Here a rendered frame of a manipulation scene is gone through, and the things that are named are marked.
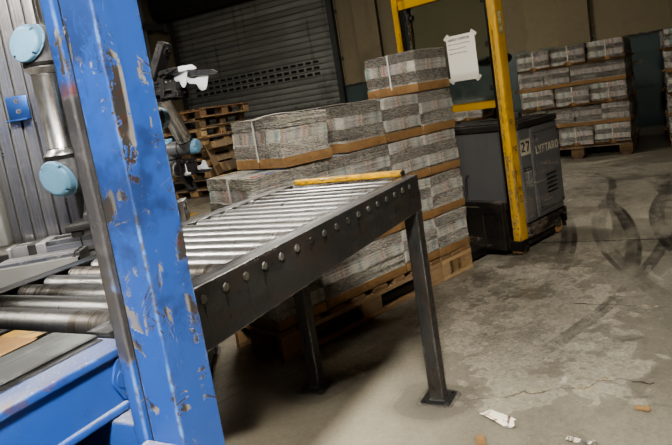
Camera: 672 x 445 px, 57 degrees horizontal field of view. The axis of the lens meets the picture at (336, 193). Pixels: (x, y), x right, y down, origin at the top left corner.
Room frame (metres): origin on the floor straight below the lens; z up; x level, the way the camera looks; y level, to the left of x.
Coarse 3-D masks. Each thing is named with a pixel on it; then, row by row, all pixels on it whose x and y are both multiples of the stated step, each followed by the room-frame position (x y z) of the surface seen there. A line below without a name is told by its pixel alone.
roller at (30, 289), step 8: (24, 288) 1.28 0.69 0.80; (32, 288) 1.27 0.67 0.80; (40, 288) 1.26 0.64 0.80; (48, 288) 1.24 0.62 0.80; (56, 288) 1.23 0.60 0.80; (64, 288) 1.22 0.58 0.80; (72, 288) 1.21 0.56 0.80; (80, 288) 1.20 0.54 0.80; (88, 288) 1.19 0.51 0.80; (96, 288) 1.18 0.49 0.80; (104, 296) 1.15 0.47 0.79
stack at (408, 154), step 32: (320, 160) 2.81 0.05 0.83; (352, 160) 2.95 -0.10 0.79; (384, 160) 3.10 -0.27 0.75; (416, 160) 3.26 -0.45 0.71; (224, 192) 2.72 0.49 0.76; (256, 192) 2.55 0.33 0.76; (352, 256) 2.88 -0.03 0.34; (384, 256) 3.02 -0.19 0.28; (320, 288) 2.73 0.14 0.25; (352, 288) 2.86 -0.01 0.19; (384, 288) 2.99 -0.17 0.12; (320, 320) 2.70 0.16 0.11; (256, 352) 2.70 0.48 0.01; (288, 352) 2.56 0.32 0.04
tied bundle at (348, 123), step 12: (324, 108) 3.05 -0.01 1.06; (336, 108) 2.95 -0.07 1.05; (348, 108) 2.96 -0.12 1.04; (360, 108) 3.02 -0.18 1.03; (372, 108) 3.08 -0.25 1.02; (336, 120) 2.96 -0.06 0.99; (348, 120) 2.96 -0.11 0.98; (360, 120) 3.01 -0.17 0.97; (372, 120) 3.08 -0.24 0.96; (336, 132) 2.97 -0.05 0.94; (348, 132) 2.95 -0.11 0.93; (360, 132) 3.00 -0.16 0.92; (372, 132) 3.06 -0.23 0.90; (384, 132) 3.12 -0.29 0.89
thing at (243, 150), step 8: (248, 120) 2.86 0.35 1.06; (232, 128) 2.92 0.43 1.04; (240, 128) 2.87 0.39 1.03; (248, 128) 2.82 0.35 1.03; (232, 136) 2.93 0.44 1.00; (240, 136) 2.87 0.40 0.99; (248, 136) 2.83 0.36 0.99; (240, 144) 2.89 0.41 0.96; (248, 144) 2.84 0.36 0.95; (240, 152) 2.89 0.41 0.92; (248, 152) 2.84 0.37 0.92; (240, 160) 2.90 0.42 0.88
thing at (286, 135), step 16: (304, 112) 2.75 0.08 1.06; (320, 112) 2.82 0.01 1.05; (272, 128) 2.69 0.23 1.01; (288, 128) 2.69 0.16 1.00; (304, 128) 2.75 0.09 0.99; (320, 128) 2.81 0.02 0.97; (272, 144) 2.69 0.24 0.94; (288, 144) 2.68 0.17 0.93; (304, 144) 2.74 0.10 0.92; (320, 144) 2.80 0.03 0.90
